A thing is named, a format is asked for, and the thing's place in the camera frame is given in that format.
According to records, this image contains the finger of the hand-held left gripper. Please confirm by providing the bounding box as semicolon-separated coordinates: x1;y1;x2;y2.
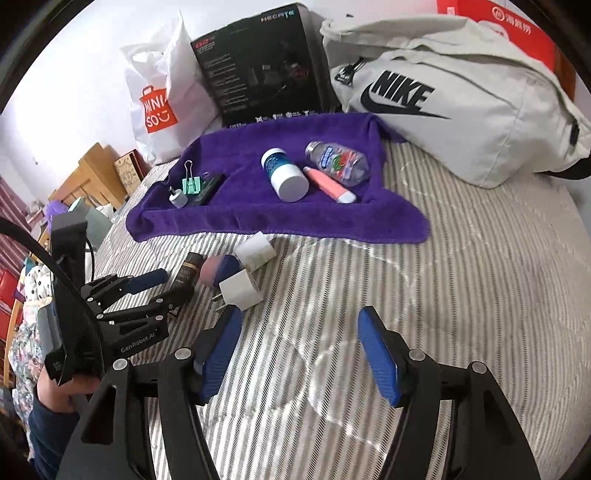
97;291;190;333
82;270;169;308

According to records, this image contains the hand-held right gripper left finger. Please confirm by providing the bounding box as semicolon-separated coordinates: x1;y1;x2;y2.
55;305;244;480

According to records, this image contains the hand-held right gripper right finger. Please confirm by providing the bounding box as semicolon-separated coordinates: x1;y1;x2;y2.
358;305;541;480

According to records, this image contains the dark brown gold bottle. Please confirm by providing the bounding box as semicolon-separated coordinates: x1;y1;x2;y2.
167;252;205;320

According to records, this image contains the white charger plug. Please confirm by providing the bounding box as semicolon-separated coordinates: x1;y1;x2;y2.
212;268;265;311

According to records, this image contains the green binder clip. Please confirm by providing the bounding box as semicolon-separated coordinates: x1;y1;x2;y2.
182;161;212;195

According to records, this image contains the black case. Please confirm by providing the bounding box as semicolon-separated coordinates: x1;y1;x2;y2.
187;172;228;206

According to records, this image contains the white and blue bottle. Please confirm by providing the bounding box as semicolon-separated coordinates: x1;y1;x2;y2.
260;147;310;203

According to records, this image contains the pink pen-shaped device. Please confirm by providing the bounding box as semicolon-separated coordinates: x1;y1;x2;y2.
302;167;358;205

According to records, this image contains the clear plastic candy bottle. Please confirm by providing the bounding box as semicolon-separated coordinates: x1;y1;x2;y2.
304;140;371;187

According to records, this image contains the person's left forearm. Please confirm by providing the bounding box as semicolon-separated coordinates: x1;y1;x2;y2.
25;392;89;468

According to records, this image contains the person's left hand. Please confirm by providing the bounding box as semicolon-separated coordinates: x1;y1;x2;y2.
37;369;100;409

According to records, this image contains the white spotted plush toy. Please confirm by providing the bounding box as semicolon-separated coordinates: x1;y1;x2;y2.
22;265;54;303

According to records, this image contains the teal kettle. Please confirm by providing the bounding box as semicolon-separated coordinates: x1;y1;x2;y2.
69;196;115;252

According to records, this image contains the pink and blue eraser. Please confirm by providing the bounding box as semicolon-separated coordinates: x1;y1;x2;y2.
200;255;239;289

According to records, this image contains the red striped cloth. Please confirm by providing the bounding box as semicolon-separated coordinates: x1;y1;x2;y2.
0;178;49;278

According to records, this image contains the floral cloth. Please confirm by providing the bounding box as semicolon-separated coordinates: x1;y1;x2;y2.
8;295;49;398

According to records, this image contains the striped bed sheet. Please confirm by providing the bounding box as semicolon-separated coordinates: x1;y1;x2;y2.
88;138;591;480

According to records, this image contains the wooden headboard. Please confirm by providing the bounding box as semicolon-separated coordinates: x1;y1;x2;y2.
47;141;139;209

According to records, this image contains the brown patterned box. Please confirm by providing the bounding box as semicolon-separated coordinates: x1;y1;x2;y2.
113;148;151;195

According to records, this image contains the purple towel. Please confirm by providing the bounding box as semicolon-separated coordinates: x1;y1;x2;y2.
126;113;431;244

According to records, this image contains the white plastic shopping bag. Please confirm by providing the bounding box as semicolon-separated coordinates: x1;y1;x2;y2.
121;11;223;165

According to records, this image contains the black cardboard box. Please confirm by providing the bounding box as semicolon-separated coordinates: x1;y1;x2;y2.
190;4;343;128

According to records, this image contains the grey sling bag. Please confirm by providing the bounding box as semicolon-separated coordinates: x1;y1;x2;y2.
320;17;591;190

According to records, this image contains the red paper bag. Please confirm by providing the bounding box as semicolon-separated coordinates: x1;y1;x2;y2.
436;0;562;73

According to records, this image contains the wooden door frame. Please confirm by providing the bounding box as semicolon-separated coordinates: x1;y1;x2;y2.
555;48;579;101

